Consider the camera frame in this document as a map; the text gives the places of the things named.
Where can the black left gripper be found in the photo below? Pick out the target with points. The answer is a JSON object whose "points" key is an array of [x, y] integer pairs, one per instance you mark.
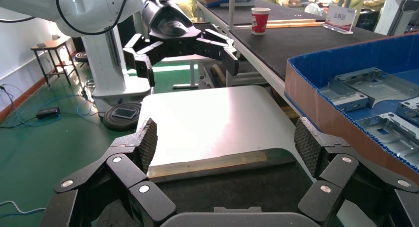
{"points": [[170, 25]]}

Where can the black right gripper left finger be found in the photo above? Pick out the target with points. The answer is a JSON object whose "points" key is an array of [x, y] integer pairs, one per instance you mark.
{"points": [[145, 137]]}

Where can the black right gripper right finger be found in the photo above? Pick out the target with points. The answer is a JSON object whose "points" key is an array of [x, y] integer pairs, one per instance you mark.
{"points": [[307, 143]]}

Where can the silver sheet metal bracket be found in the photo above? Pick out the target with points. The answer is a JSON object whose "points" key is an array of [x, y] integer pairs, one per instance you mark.
{"points": [[343, 99], [410, 110], [379, 86], [389, 135]]}

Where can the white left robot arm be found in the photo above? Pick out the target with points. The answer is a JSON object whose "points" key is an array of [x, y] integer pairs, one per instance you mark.
{"points": [[82, 6]]}

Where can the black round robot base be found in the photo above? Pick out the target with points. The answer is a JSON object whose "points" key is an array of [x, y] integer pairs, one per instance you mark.
{"points": [[113, 122]]}

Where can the blue corrugated box brown outside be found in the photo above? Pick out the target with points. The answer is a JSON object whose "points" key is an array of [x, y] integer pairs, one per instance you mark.
{"points": [[327, 107]]}

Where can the white bench table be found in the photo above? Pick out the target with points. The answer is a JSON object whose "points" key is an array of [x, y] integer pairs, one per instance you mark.
{"points": [[186, 59]]}

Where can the smartphone with grey screen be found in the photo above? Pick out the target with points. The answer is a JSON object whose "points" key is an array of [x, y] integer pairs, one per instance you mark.
{"points": [[124, 113]]}

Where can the white robot torso column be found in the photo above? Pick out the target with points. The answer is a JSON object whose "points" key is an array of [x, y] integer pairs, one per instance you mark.
{"points": [[104, 68]]}

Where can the red paper cup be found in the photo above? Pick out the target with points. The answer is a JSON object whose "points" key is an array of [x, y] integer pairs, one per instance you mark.
{"points": [[260, 20]]}

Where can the small black rubber mat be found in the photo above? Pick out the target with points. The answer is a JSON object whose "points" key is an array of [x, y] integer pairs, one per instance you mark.
{"points": [[235, 189]]}

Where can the black power adapter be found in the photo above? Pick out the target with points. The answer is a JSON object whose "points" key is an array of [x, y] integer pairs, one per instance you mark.
{"points": [[48, 112]]}

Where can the black round stool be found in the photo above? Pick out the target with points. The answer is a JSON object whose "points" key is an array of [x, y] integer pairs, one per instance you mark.
{"points": [[82, 56]]}

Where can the large black work table mat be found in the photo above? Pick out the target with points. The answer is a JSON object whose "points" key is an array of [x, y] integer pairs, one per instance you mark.
{"points": [[294, 42]]}

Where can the light wooden slat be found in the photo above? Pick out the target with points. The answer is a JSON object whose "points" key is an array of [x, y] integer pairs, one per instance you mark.
{"points": [[288, 24]]}

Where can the white acrylic sign stand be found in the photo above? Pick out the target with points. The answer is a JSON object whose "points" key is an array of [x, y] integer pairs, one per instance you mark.
{"points": [[340, 18]]}

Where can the small brown side table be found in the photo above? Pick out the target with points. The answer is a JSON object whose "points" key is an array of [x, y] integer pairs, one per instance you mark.
{"points": [[54, 43]]}

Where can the grey upright post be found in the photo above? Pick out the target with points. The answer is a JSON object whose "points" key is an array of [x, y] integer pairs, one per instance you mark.
{"points": [[231, 9]]}

